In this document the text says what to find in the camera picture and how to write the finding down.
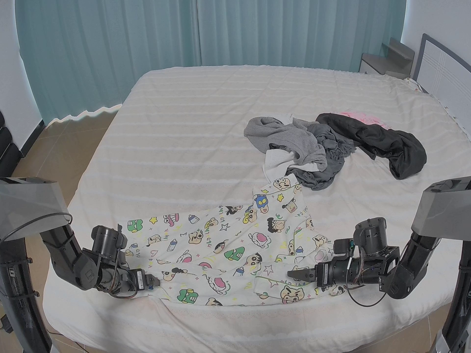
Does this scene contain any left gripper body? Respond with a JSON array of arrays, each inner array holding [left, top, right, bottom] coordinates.
[[129, 269, 152, 293]]

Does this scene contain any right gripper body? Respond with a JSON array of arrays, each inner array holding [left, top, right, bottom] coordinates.
[[316, 259, 354, 289]]

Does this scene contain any white printed pyjama top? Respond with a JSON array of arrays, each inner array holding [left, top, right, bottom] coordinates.
[[125, 173, 348, 306]]

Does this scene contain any dark grey garment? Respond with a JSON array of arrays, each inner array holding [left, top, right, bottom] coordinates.
[[294, 118, 359, 191]]

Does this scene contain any white garment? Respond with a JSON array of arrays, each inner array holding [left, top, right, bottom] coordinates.
[[263, 149, 321, 179]]

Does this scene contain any light grey knit garment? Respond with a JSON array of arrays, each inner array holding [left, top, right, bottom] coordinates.
[[244, 116, 328, 174]]

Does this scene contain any black garment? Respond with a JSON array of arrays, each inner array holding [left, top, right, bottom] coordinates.
[[316, 113, 427, 180]]

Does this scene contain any bed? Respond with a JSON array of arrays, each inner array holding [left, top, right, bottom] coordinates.
[[42, 33, 471, 353]]

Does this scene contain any pink garment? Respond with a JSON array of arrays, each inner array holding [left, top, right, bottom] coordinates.
[[340, 111, 392, 129]]

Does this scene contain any black padded bench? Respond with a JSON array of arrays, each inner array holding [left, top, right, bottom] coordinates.
[[0, 111, 24, 176]]

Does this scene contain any grey bedside table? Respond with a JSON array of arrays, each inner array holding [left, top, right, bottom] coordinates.
[[360, 37, 416, 78]]

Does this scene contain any blue-green curtain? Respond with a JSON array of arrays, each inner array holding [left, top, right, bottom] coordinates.
[[196, 0, 407, 73], [14, 0, 201, 122]]

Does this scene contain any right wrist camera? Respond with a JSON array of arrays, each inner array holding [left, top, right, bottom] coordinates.
[[333, 238, 355, 259]]

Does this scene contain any black cable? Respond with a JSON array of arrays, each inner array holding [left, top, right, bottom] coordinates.
[[0, 213, 73, 242], [347, 287, 389, 307]]

